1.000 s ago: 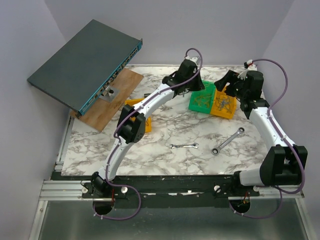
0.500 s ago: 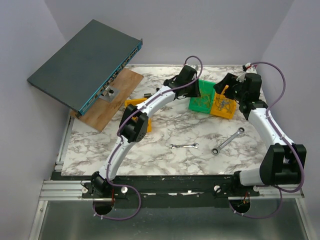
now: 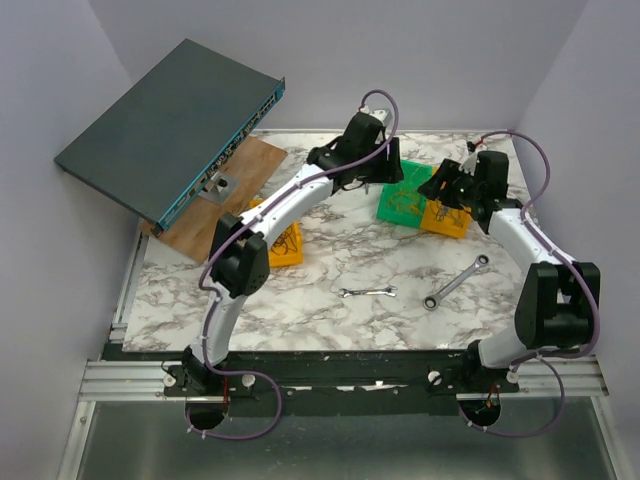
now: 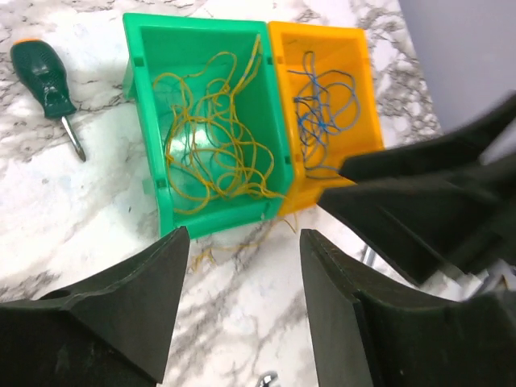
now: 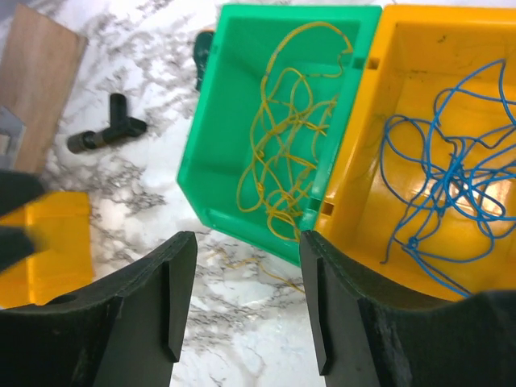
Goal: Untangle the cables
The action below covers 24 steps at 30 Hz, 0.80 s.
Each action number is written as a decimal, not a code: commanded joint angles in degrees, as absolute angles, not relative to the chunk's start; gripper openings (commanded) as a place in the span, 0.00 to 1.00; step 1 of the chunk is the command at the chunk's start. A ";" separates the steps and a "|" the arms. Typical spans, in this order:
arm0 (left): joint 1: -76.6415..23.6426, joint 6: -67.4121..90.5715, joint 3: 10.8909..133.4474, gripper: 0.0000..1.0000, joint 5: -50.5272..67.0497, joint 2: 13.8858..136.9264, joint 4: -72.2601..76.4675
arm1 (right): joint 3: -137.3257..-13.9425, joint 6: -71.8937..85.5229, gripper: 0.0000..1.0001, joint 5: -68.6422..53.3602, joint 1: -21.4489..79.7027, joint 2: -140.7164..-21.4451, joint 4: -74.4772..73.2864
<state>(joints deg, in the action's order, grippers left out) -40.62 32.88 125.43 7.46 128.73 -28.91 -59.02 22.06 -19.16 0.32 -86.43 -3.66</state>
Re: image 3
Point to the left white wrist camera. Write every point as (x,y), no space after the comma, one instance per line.
(384,115)

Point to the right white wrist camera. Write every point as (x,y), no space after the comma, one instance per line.
(468,166)

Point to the grey network switch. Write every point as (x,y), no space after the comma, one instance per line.
(157,146)

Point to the yellow bin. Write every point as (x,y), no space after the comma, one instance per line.
(287,250)
(439,219)

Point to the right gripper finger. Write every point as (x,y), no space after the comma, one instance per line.
(449,170)
(432,187)

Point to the brown wooden board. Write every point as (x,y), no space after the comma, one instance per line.
(189,238)

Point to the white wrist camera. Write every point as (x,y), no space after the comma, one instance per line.
(468,166)
(384,115)

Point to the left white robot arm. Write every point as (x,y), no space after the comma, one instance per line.
(238,264)

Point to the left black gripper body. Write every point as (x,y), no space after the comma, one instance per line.
(380,168)

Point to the ratcheting ring wrench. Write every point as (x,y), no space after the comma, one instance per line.
(433,301)

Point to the green plastic bin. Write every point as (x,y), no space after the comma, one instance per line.
(400,203)

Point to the metal bracket with knob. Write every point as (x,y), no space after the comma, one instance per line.
(219,188)

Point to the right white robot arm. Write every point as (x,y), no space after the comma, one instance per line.
(557,312)

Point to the yellow bin on right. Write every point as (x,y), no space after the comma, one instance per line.
(439,219)

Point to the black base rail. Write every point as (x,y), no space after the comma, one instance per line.
(337,383)

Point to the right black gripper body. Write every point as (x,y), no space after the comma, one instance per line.
(461,192)

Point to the yellow bin on left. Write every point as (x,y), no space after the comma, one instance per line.
(287,250)

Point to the small open-end wrench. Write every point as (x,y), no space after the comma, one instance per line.
(389,291)

